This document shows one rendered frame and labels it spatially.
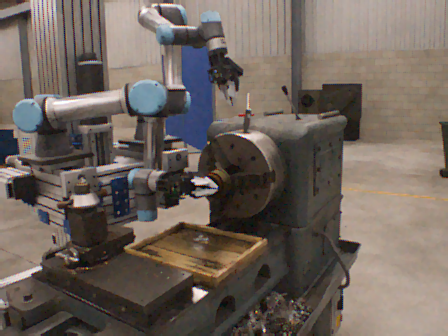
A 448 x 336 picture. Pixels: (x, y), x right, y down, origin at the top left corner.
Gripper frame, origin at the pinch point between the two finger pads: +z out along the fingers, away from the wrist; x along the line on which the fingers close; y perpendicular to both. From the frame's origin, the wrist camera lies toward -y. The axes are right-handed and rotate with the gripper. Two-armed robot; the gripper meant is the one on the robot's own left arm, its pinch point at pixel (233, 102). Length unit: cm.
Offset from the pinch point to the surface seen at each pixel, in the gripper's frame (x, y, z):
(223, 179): 4.5, 24.2, 25.8
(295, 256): 10, -2, 63
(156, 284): 13, 70, 41
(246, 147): 8.9, 12.8, 17.5
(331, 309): 9, -30, 101
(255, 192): 8.4, 12.8, 33.5
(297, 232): 13, -2, 54
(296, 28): -310, -955, -266
